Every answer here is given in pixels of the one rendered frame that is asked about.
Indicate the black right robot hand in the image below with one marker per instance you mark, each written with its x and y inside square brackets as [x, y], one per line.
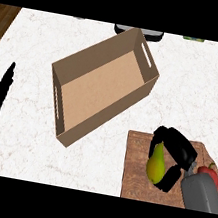
[181, 151]

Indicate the yellow-green pear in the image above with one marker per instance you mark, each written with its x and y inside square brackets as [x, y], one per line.
[156, 165]

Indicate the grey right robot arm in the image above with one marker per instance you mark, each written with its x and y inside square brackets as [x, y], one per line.
[201, 193]

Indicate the brown wooden cutting board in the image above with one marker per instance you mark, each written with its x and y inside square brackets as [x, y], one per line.
[137, 170]

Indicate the brown cardboard box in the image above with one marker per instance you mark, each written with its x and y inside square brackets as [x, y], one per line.
[102, 82]

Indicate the red bell pepper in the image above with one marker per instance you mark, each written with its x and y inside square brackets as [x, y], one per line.
[212, 173]

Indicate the green and blue object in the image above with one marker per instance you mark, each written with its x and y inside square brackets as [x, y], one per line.
[193, 38]

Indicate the black and grey appliance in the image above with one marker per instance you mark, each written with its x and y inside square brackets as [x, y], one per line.
[151, 35]

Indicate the small grey object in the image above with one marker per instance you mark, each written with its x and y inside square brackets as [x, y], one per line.
[79, 17]

